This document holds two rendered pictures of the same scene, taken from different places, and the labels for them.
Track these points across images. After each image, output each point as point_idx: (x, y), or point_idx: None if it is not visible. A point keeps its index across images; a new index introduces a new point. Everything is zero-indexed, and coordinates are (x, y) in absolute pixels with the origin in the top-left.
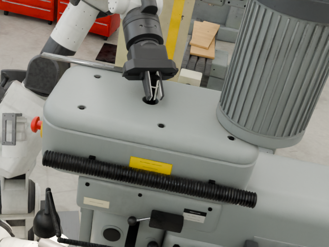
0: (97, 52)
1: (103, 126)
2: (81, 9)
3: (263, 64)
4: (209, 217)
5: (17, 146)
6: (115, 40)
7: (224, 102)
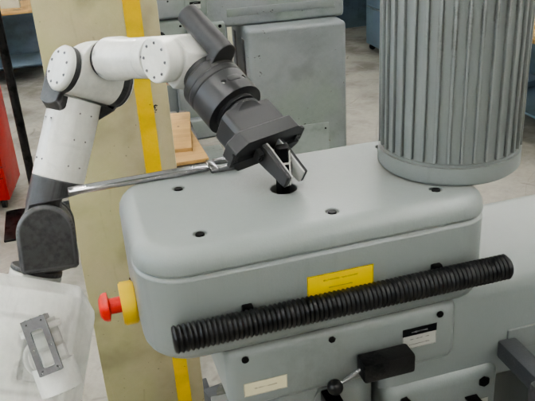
0: (1, 230)
1: (252, 245)
2: (74, 110)
3: (453, 56)
4: (442, 328)
5: (66, 368)
6: (22, 201)
7: (400, 142)
